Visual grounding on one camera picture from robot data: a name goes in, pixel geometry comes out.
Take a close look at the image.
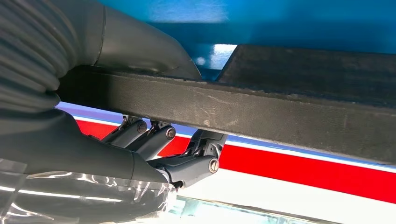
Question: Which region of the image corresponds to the blue metal shelf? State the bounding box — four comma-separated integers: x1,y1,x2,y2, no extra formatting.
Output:
99,0,396,82

